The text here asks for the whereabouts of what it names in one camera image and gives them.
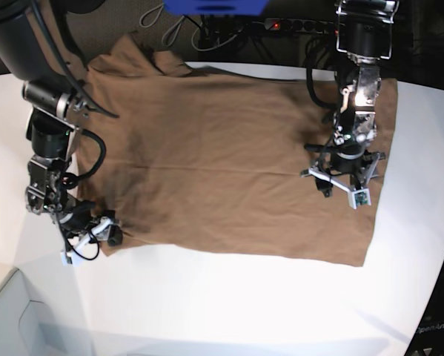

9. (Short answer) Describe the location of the black power strip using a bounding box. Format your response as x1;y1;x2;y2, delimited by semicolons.
264;18;335;35

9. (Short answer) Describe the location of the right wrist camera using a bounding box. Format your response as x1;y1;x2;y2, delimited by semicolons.
60;250;83;267

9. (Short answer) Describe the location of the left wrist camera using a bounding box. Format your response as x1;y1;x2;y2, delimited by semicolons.
347;188;371;210

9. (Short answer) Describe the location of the white bin at corner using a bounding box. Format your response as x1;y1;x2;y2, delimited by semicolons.
0;270;61;355

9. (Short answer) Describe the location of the brown t-shirt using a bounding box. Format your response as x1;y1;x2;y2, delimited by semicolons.
78;35;383;267

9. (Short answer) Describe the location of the blue box overhead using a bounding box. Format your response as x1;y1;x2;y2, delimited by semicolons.
163;0;268;16

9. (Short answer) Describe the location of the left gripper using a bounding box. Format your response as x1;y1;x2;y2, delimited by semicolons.
300;151;386;197

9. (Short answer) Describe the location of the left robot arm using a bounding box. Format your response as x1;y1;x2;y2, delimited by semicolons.
301;1;400;209

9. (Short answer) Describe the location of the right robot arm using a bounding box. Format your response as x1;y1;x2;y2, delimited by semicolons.
0;1;122;265

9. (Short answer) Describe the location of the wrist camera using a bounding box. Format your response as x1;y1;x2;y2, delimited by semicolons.
60;250;83;267
347;188;371;210

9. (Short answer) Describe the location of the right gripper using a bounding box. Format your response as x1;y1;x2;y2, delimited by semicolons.
60;210;123;260

